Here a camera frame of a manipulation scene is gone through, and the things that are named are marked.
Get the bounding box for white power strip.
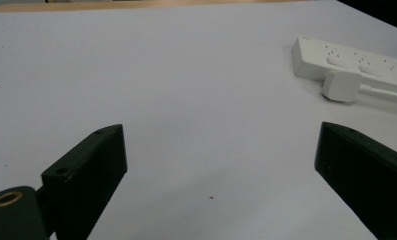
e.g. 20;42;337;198
291;35;397;90

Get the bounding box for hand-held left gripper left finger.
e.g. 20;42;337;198
40;123;128;240

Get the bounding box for white charger plug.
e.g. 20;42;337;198
321;70;364;103

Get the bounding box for white charger cable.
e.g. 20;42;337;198
359;84;397;103

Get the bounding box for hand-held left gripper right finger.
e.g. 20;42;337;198
314;121;397;240

